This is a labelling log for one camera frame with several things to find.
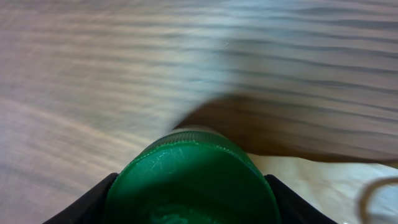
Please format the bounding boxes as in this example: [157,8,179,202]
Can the white brown snack bag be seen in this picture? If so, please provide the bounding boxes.
[250,154,397,224]

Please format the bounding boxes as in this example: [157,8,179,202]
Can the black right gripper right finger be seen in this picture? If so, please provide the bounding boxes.
[264,174,337,224]

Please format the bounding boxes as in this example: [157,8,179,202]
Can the green lid jar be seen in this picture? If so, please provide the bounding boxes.
[101,129,282,224]

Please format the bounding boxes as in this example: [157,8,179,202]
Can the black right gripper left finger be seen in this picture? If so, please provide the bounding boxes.
[44,173,118,224]

